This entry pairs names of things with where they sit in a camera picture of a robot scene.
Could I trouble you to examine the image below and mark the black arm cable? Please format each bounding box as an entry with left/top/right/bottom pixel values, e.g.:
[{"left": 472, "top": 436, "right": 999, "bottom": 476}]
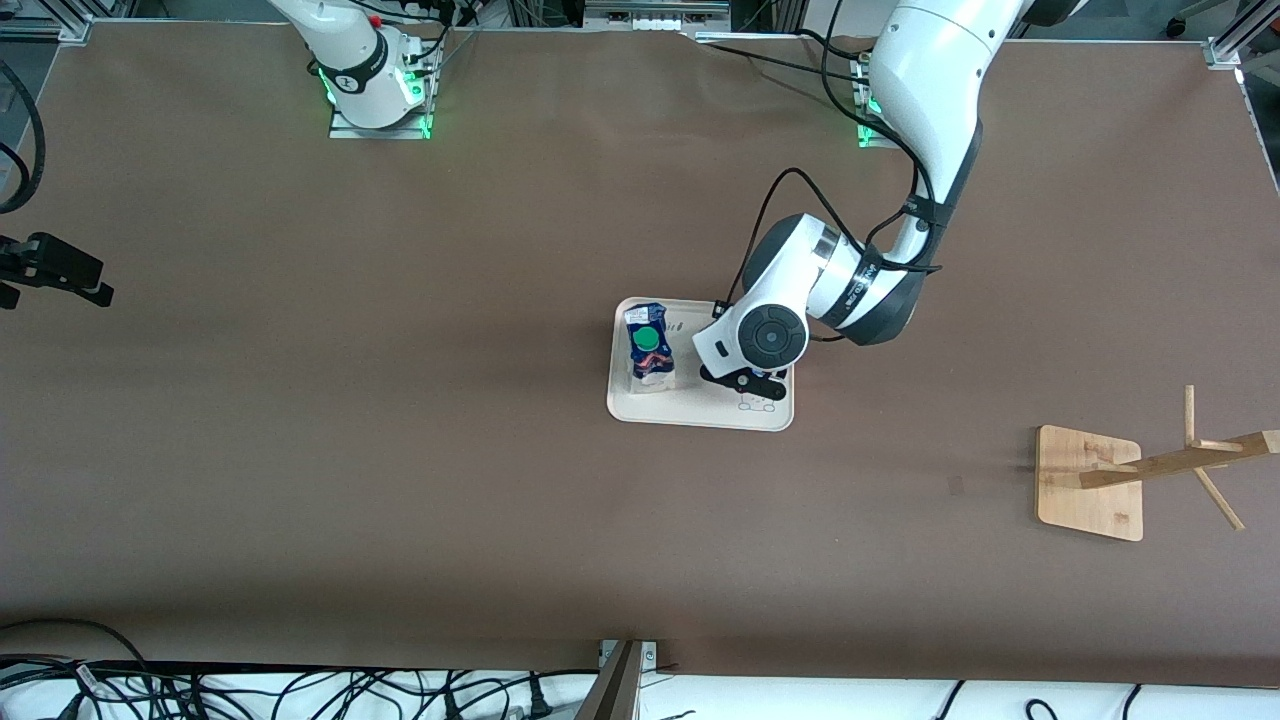
[
  {"left": 0, "top": 60, "right": 47, "bottom": 216},
  {"left": 712, "top": 0, "right": 946, "bottom": 346}
]

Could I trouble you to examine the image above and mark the small metal bracket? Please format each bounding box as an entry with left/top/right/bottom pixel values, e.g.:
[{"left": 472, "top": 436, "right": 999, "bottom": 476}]
[{"left": 598, "top": 640, "right": 661, "bottom": 671}]

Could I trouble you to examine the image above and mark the thin black table cable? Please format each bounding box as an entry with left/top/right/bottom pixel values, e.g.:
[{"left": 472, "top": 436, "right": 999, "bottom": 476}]
[{"left": 698, "top": 40, "right": 881, "bottom": 87}]

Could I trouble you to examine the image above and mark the white rabbit print tray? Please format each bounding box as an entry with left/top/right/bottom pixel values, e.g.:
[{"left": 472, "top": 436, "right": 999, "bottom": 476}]
[{"left": 606, "top": 296, "right": 796, "bottom": 433}]

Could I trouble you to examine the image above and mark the thick black table cable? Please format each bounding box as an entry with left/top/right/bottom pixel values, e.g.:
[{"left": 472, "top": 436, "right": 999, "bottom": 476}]
[{"left": 795, "top": 28, "right": 876, "bottom": 63}]

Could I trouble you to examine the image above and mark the wooden mug tree stand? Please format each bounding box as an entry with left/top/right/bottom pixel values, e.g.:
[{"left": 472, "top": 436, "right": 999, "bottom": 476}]
[{"left": 1035, "top": 385, "right": 1280, "bottom": 543}]

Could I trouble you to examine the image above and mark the aluminium frame rail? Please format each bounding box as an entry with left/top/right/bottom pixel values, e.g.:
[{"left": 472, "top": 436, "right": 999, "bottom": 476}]
[
  {"left": 0, "top": 12, "right": 96, "bottom": 46},
  {"left": 1205, "top": 35, "right": 1280, "bottom": 191}
]

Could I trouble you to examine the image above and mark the grey metal post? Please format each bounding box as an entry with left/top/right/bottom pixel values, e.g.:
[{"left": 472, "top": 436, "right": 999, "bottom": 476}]
[{"left": 575, "top": 640, "right": 646, "bottom": 720}]

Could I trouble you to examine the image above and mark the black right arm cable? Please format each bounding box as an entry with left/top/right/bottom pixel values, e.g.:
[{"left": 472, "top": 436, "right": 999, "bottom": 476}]
[{"left": 0, "top": 60, "right": 47, "bottom": 216}]

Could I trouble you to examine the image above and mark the white power strip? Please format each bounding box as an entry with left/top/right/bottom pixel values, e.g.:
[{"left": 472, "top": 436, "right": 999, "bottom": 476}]
[{"left": 583, "top": 0, "right": 733, "bottom": 33}]

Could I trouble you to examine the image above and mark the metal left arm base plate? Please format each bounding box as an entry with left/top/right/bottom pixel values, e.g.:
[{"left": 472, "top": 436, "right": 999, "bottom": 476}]
[{"left": 850, "top": 55, "right": 901, "bottom": 149}]

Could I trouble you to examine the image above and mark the long black floor cable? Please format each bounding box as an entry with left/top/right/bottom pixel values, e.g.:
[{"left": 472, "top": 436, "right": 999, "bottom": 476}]
[{"left": 270, "top": 667, "right": 601, "bottom": 706}]

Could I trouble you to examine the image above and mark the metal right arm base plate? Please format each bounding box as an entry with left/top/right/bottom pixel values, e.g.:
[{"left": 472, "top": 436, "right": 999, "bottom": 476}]
[{"left": 328, "top": 45, "right": 441, "bottom": 141}]

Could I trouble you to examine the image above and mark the black arched floor cable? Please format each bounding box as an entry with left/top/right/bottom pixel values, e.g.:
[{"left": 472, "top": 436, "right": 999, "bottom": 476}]
[{"left": 0, "top": 618, "right": 151, "bottom": 686}]

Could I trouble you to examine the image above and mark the blue white milk carton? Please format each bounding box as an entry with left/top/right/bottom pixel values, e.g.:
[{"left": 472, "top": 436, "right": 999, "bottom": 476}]
[{"left": 622, "top": 300, "right": 679, "bottom": 395}]

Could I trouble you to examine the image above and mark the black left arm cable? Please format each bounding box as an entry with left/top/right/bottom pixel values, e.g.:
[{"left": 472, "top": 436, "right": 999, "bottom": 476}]
[{"left": 712, "top": 0, "right": 946, "bottom": 346}]

